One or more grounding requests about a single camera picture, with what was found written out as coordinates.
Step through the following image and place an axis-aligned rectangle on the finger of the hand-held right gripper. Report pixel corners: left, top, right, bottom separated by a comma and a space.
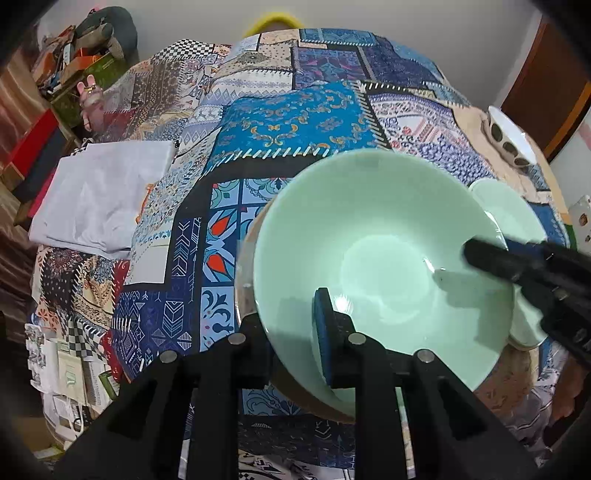
463, 237, 532, 284
505, 237, 550, 254

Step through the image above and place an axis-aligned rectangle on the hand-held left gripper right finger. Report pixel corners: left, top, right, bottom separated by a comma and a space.
313, 287, 539, 480

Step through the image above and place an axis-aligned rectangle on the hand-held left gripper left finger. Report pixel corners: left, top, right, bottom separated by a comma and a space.
53, 313, 276, 480

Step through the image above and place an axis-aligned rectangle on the large green bowl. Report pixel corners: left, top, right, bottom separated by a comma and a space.
253, 148, 515, 407

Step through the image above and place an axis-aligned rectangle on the person's right forearm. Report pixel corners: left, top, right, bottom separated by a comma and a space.
547, 353, 586, 450

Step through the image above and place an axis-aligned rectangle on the brown plate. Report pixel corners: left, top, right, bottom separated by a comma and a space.
235, 217, 358, 424

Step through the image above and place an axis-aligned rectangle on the tan patterned cloth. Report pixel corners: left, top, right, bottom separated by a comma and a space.
475, 345, 543, 418

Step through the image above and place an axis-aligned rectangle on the white bowl with dark spots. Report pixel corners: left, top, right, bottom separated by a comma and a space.
482, 105, 539, 168

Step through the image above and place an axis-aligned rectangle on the brown wooden door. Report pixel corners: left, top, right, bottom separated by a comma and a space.
500, 18, 591, 162

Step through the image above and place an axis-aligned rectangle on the orange cloth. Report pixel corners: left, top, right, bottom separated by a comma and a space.
133, 181, 156, 223

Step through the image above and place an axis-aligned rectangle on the pile of papers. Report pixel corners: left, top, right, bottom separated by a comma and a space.
24, 323, 122, 446

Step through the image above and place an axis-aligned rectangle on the grey folded cloth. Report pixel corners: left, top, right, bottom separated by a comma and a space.
29, 140, 179, 260

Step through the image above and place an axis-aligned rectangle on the patchwork printed blanket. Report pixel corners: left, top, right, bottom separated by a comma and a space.
28, 28, 573, 480

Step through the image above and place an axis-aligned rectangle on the pink toy figure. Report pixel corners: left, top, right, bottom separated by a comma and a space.
75, 73, 106, 136

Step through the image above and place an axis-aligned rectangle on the red box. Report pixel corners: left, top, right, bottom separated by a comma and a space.
0, 107, 64, 180

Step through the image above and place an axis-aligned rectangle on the green cardboard box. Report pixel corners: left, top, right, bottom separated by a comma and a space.
50, 50, 131, 126

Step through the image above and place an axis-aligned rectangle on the yellow object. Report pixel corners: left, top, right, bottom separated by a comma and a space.
242, 13, 304, 36

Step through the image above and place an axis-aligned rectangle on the grey stuffed toy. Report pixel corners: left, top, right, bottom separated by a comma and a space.
75, 6, 140, 62

